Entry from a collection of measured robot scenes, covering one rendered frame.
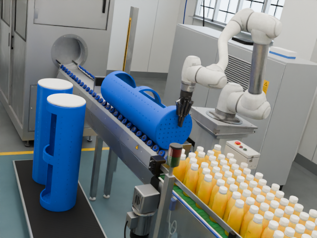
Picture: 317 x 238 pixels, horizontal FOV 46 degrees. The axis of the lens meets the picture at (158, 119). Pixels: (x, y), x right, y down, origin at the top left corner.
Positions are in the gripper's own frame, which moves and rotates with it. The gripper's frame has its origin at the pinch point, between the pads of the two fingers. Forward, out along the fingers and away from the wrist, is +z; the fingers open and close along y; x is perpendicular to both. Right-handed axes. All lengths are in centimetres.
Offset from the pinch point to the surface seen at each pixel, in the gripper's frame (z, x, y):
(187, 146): 12.0, -11.5, 0.3
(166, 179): 8, -49, -40
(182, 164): 12.4, -31.0, -17.0
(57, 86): 12, 110, -45
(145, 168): 36.1, 7.5, -14.9
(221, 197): 12, -66, -18
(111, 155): 71, 92, 3
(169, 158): -3, -49, -41
